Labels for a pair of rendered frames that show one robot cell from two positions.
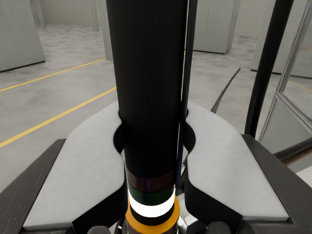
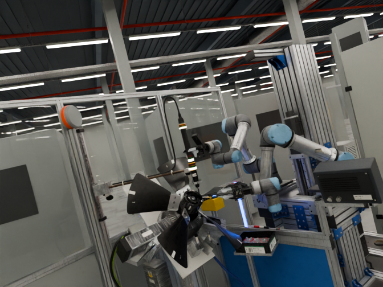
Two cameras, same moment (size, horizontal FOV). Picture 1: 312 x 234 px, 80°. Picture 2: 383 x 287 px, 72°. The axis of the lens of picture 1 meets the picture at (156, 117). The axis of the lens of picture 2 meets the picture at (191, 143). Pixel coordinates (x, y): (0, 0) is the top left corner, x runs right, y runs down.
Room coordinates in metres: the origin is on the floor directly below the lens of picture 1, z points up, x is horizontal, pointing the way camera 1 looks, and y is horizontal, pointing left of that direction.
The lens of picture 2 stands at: (1.30, 1.03, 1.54)
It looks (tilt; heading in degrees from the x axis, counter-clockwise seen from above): 1 degrees down; 219
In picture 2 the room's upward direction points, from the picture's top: 14 degrees counter-clockwise
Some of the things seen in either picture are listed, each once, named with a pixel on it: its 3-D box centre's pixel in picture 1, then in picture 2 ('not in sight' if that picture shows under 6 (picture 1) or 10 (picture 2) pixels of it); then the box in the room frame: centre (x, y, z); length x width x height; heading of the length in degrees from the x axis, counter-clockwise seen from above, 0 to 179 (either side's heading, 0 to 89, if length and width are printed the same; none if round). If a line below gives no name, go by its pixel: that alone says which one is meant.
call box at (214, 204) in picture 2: not in sight; (212, 204); (-0.31, -0.24, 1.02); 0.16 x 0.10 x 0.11; 82
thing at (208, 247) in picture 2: not in sight; (207, 245); (0.12, 0.00, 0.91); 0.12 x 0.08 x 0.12; 82
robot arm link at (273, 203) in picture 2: not in sight; (272, 201); (-0.14, 0.34, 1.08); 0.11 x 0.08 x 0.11; 45
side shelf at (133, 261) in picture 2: not in sight; (149, 249); (0.13, -0.56, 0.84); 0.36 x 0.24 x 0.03; 172
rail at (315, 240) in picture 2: not in sight; (261, 233); (-0.25, 0.15, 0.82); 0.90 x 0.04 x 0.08; 82
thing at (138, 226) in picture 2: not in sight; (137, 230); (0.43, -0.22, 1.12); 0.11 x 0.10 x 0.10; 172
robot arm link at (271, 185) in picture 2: not in sight; (269, 185); (-0.12, 0.36, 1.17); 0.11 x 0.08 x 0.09; 119
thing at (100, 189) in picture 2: not in sight; (102, 188); (0.37, -0.56, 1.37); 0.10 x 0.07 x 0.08; 117
